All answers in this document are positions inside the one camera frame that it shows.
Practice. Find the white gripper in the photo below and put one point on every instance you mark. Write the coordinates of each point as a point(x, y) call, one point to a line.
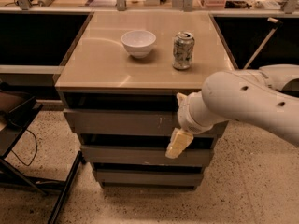
point(186, 119)

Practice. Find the grey top drawer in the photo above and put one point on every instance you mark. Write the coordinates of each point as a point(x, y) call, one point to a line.
point(121, 122)

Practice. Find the grey drawer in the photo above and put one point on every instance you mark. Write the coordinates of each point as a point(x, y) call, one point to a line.
point(145, 156)
point(121, 122)
point(134, 178)

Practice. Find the white robot base shoulder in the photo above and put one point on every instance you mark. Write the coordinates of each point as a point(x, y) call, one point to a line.
point(281, 77)

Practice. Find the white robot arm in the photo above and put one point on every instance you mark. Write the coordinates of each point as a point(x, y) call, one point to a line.
point(251, 96)

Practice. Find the grey bottom drawer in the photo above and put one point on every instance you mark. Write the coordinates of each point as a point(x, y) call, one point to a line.
point(134, 178)

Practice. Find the grey drawer cabinet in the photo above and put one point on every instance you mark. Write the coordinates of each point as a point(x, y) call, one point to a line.
point(101, 75)

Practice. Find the grey middle drawer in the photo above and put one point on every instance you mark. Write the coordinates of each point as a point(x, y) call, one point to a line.
point(145, 156)

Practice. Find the crushed soda can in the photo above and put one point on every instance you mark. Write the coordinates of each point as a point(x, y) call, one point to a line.
point(182, 50)

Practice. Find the white ceramic bowl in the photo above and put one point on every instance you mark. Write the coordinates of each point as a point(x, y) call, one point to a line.
point(138, 43)

